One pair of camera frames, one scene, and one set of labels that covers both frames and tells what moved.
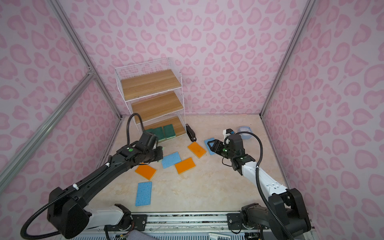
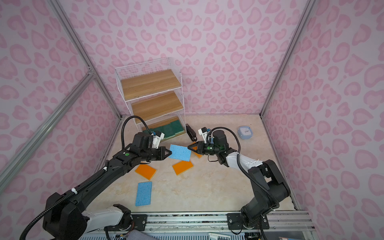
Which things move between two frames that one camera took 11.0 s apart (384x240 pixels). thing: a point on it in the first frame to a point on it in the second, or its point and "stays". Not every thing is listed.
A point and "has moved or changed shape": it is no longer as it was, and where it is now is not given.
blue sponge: [170, 160] to [180, 152]
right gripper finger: [216, 142] to [198, 146]
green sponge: [159, 132] has moved or changed shape
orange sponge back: [197, 150] stays
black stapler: [191, 133] stays
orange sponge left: [146, 171] stays
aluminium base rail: [209, 223] stays
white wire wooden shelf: [153, 92] stays
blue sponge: [143, 196] stays
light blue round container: [245, 136] stays
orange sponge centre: [185, 166] stays
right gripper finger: [218, 149] to [201, 151]
